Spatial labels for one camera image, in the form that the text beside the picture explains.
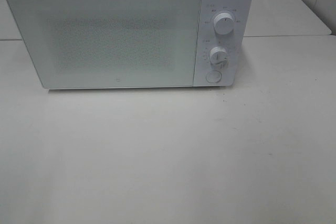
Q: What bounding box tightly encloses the round white door-release button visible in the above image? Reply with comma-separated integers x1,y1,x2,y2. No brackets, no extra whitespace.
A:
206,71,222,83

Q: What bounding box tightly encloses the white microwave knob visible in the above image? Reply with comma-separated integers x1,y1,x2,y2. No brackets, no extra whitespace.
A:
209,47,228,69
213,10,235,35

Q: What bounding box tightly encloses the white microwave door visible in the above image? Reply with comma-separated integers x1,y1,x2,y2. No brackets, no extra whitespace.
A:
7,0,200,89

